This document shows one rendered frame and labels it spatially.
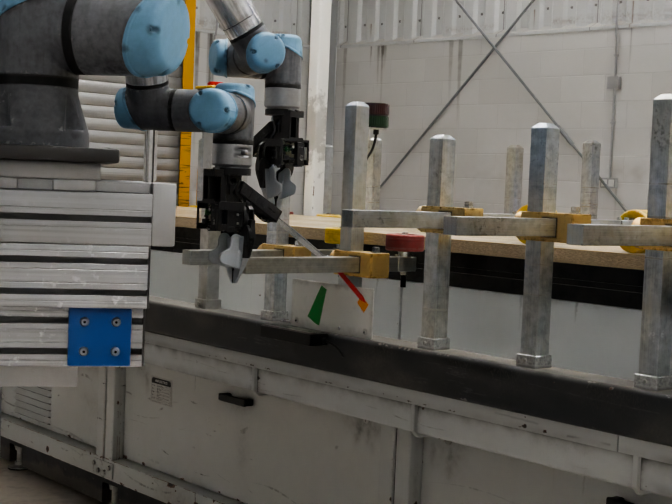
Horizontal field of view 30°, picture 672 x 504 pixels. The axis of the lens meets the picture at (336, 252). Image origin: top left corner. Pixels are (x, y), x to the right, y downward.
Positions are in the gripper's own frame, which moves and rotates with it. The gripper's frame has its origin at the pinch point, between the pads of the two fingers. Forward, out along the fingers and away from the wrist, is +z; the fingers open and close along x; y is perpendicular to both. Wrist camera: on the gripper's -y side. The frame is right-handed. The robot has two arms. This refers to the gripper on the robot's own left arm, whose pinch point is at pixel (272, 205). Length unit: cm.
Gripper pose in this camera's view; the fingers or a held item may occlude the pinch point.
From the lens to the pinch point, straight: 264.2
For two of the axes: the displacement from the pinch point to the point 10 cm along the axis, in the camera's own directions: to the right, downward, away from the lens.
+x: 7.7, 0.0, 6.4
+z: -0.4, 10.0, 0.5
